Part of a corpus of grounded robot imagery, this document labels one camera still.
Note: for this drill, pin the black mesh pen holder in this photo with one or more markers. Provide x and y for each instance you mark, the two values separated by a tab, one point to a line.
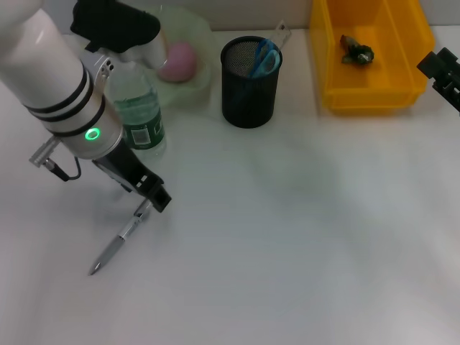
249	104

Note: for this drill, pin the green translucent fruit bowl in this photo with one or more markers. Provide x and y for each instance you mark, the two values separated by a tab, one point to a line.
194	32

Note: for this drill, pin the transparent plastic ruler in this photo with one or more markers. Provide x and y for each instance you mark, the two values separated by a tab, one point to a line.
284	34

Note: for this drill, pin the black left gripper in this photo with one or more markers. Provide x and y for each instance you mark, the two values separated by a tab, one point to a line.
131	169

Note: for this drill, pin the pink toy peach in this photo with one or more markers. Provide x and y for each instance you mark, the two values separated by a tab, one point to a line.
181	61

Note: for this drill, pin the green plastic wrapper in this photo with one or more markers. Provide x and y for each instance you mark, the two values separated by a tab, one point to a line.
357	52

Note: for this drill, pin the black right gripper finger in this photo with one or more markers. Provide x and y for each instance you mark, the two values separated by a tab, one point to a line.
440	63
451	88

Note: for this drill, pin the grey ballpoint pen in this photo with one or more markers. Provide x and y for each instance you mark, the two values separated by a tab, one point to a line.
111	249

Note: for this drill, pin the yellow plastic bin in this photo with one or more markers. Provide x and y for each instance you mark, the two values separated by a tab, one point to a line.
359	100

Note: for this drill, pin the blue scissors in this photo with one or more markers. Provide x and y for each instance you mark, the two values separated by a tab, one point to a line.
256	70

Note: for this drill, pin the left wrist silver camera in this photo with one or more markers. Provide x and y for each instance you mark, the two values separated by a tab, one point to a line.
115	21

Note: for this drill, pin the clear green-label water bottle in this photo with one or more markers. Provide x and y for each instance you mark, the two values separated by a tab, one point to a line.
143	118

